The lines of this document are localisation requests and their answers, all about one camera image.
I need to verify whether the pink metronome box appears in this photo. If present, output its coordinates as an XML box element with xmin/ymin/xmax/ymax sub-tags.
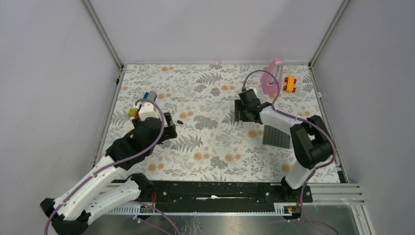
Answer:
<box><xmin>260</xmin><ymin>58</ymin><xmax>283</xmax><ymax>94</ymax></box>

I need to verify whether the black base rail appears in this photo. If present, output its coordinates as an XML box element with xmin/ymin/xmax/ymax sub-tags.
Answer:
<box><xmin>136</xmin><ymin>181</ymin><xmax>313</xmax><ymax>212</ymax></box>

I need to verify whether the orange red toy car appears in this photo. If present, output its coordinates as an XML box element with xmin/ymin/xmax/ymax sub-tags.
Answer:
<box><xmin>283</xmin><ymin>75</ymin><xmax>297</xmax><ymax>93</ymax></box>

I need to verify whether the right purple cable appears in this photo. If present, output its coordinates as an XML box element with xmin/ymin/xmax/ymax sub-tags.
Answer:
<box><xmin>241</xmin><ymin>70</ymin><xmax>338</xmax><ymax>235</ymax></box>

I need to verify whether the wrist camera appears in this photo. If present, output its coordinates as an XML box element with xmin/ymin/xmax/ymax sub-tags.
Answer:
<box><xmin>138</xmin><ymin>102</ymin><xmax>160</xmax><ymax>121</ymax></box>
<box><xmin>249</xmin><ymin>87</ymin><xmax>258</xmax><ymax>96</ymax></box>

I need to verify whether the white slotted cable duct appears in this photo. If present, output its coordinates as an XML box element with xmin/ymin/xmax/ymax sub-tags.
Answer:
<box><xmin>106</xmin><ymin>203</ymin><xmax>292</xmax><ymax>217</ymax></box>

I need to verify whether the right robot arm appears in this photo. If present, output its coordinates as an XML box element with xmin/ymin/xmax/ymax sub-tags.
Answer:
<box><xmin>234</xmin><ymin>89</ymin><xmax>335</xmax><ymax>202</ymax></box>

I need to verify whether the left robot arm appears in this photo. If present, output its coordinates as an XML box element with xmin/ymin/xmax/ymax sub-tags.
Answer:
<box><xmin>40</xmin><ymin>113</ymin><xmax>177</xmax><ymax>235</ymax></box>

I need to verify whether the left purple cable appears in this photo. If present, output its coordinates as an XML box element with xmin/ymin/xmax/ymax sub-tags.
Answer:
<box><xmin>44</xmin><ymin>98</ymin><xmax>165</xmax><ymax>235</ymax></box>

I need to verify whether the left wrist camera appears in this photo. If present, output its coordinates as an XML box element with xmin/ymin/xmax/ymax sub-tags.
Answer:
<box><xmin>138</xmin><ymin>102</ymin><xmax>160</xmax><ymax>121</ymax></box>

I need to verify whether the purple cable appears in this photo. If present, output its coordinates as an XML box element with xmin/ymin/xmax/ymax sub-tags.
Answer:
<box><xmin>241</xmin><ymin>70</ymin><xmax>338</xmax><ymax>235</ymax></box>
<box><xmin>44</xmin><ymin>98</ymin><xmax>165</xmax><ymax>235</ymax></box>

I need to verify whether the dark grey brick baseplate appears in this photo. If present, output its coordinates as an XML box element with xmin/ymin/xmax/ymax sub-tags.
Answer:
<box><xmin>262</xmin><ymin>125</ymin><xmax>291</xmax><ymax>149</ymax></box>

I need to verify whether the blue grey brick block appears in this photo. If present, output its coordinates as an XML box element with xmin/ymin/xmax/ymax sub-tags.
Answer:
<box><xmin>143</xmin><ymin>91</ymin><xmax>157</xmax><ymax>102</ymax></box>

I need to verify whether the red green toy truck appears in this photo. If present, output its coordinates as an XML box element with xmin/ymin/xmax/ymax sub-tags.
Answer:
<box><xmin>128</xmin><ymin>108</ymin><xmax>139</xmax><ymax>118</ymax></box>

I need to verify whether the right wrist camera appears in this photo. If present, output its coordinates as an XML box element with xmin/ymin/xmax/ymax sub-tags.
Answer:
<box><xmin>249</xmin><ymin>87</ymin><xmax>258</xmax><ymax>96</ymax></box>

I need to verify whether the floral patterned table mat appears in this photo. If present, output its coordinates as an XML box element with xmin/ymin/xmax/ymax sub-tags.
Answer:
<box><xmin>102</xmin><ymin>64</ymin><xmax>321</xmax><ymax>182</ymax></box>

